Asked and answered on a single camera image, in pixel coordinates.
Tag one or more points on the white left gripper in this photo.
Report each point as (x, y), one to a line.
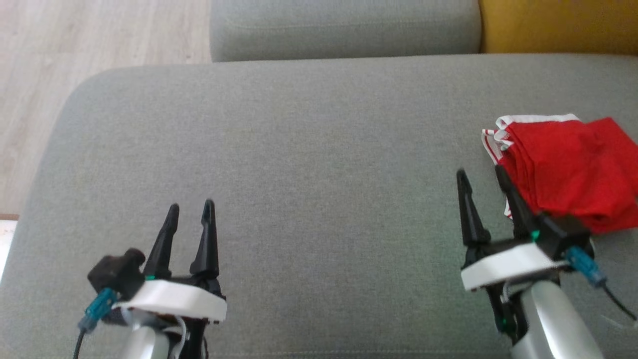
(174, 299)

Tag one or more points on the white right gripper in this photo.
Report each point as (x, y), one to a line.
(508, 264)

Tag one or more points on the red shorts with white stripe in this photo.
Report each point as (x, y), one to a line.
(568, 169)

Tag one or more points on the white rug with brown edge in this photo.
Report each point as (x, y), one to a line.
(6, 244)

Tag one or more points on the large yellow sofa back cushion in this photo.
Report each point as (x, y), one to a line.
(558, 25)

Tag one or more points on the grey sofa seat cushion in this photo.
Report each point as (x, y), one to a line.
(344, 27)

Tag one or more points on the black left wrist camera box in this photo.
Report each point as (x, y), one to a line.
(117, 271)

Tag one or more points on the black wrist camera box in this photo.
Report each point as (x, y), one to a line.
(117, 271)
(565, 234)

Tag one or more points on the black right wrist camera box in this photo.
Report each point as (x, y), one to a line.
(565, 234)

